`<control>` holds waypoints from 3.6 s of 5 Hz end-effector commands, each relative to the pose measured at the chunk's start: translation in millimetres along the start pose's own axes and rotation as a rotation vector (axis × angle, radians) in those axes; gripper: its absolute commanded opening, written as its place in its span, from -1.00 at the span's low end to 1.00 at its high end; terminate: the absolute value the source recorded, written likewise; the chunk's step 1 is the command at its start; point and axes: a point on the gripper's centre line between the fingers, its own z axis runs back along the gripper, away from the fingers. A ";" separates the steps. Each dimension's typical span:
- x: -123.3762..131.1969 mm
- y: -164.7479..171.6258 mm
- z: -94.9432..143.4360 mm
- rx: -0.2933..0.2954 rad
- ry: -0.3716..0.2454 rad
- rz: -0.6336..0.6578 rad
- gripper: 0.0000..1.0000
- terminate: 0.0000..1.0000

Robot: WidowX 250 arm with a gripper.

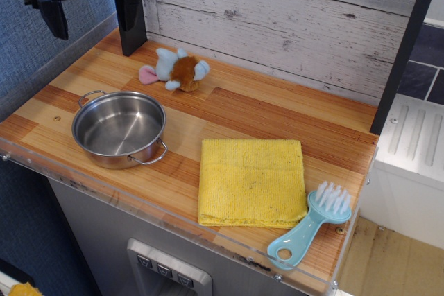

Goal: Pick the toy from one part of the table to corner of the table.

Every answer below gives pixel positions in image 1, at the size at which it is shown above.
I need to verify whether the yellow object at corner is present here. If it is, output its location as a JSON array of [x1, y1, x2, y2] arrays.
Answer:
[[8, 283, 42, 296]]

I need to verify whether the folded yellow cloth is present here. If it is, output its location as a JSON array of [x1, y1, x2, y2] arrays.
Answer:
[[198, 139, 308, 229]]

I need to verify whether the stainless steel pot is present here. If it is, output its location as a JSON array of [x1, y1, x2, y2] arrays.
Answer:
[[71, 90, 169, 169]]

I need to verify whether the light blue dish brush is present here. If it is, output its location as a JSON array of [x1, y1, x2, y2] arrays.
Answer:
[[267, 181, 352, 270]]

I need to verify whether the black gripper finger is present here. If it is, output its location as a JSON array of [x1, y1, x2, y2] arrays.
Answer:
[[37, 0, 69, 40], [118, 0, 139, 31]]

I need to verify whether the dark frame post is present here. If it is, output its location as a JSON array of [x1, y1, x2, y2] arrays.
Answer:
[[370, 0, 432, 135], [114, 0, 147, 56]]

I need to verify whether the brown and blue plush toy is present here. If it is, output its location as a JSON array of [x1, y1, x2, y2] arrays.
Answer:
[[139, 48, 210, 92]]

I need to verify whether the silver dispenser button panel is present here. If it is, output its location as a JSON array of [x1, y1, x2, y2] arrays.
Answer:
[[127, 238, 213, 295]]

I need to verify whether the dark left frame post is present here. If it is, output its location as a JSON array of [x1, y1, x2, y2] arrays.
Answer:
[[114, 0, 147, 56]]

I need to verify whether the white ribbed cabinet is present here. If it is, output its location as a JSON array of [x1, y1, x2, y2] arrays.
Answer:
[[359, 94, 443, 248]]

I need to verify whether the dark right frame post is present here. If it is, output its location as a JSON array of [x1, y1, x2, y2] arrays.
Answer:
[[370, 0, 432, 135]]

